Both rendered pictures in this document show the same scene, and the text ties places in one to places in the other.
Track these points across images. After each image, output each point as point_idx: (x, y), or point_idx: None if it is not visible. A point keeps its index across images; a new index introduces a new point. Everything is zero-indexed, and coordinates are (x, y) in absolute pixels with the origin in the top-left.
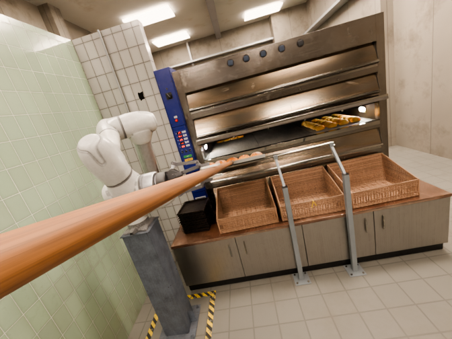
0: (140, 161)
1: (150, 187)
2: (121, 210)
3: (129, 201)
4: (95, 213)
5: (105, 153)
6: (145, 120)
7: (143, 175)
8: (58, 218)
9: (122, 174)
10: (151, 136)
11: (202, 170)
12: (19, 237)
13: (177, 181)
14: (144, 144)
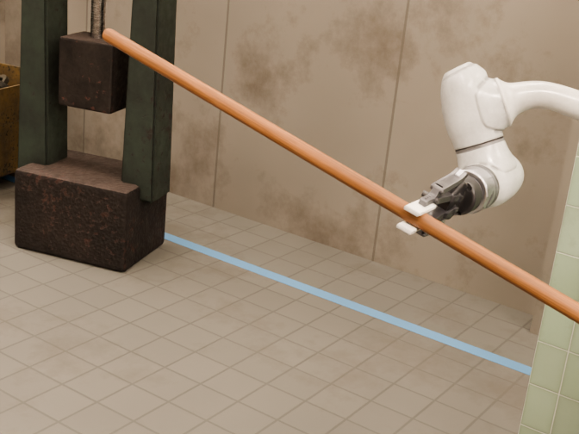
0: None
1: (202, 85)
2: (170, 73)
3: (177, 75)
4: (161, 65)
5: (442, 95)
6: None
7: (470, 166)
8: (155, 57)
9: (452, 139)
10: None
11: (331, 160)
12: (144, 52)
13: (233, 107)
14: None
